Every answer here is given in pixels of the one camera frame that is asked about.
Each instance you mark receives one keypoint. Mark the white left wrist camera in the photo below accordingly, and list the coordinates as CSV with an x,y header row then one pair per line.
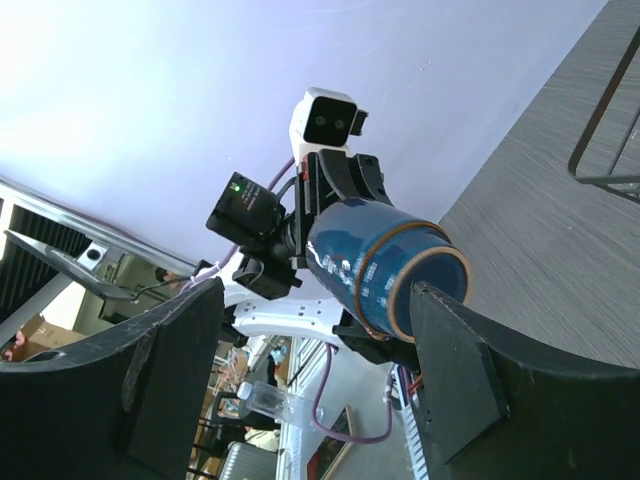
x,y
324,119

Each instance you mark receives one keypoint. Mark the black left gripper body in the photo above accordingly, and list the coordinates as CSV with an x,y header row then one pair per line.
x,y
313,195

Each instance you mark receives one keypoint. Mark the clear plastic bottle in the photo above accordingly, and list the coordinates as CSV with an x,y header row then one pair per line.
x,y
266,399

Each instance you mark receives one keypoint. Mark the cardboard box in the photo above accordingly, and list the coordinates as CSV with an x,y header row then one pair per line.
x,y
37,336

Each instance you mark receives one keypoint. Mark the dark blue mug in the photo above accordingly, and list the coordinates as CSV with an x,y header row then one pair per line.
x,y
368,254

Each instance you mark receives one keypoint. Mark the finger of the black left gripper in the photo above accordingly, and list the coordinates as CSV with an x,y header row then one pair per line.
x,y
375,351
357,176

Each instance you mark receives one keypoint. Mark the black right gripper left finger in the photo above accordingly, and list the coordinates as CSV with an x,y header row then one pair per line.
x,y
121,404

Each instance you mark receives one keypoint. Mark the white slotted cable duct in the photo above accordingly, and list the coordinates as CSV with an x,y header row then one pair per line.
x,y
412,434

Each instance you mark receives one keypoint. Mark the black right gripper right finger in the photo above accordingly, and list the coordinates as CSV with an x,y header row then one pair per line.
x,y
497,404

